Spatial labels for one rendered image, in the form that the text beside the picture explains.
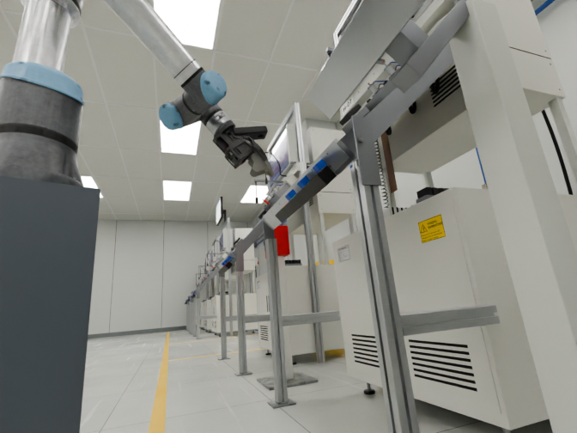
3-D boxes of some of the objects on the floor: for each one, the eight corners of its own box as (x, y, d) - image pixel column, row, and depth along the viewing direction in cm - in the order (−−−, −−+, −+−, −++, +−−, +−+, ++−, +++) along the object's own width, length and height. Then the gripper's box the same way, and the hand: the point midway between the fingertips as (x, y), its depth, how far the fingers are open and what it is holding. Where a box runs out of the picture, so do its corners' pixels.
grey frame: (414, 519, 53) (306, -189, 104) (275, 403, 123) (251, 14, 175) (612, 444, 72) (437, -125, 123) (393, 381, 142) (340, 35, 193)
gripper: (210, 144, 103) (255, 192, 104) (214, 129, 95) (263, 181, 96) (230, 131, 107) (273, 178, 108) (235, 115, 99) (282, 166, 100)
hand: (271, 172), depth 103 cm, fingers closed
